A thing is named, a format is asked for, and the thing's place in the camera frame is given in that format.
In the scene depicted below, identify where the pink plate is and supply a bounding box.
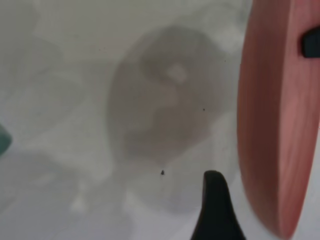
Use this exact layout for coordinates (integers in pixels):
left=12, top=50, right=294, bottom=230
left=236, top=0, right=320, bottom=239

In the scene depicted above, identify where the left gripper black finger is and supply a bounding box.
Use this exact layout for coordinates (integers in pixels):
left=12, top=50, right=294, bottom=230
left=190, top=170, right=249, bottom=240

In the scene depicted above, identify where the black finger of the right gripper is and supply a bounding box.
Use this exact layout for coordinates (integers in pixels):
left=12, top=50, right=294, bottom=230
left=296, top=26, right=320, bottom=60

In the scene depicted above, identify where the green plate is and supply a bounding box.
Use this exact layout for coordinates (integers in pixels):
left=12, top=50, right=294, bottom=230
left=0, top=123, right=13, bottom=158

